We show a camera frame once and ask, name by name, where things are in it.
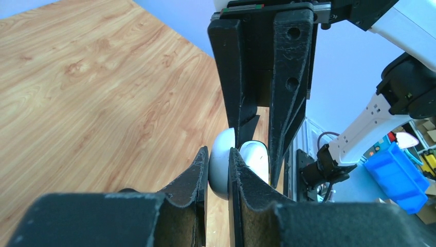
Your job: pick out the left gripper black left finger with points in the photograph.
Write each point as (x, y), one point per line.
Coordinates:
(173, 216)

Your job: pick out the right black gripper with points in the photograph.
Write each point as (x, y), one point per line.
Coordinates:
(253, 43)

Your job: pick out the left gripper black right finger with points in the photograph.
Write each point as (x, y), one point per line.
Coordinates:
(261, 216)

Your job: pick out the white earbud charging case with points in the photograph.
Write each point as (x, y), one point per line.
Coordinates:
(224, 158)

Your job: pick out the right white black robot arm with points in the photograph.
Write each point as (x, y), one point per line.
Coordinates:
(406, 92)

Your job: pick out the blue plastic storage bin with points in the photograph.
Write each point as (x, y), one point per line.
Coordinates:
(398, 178)

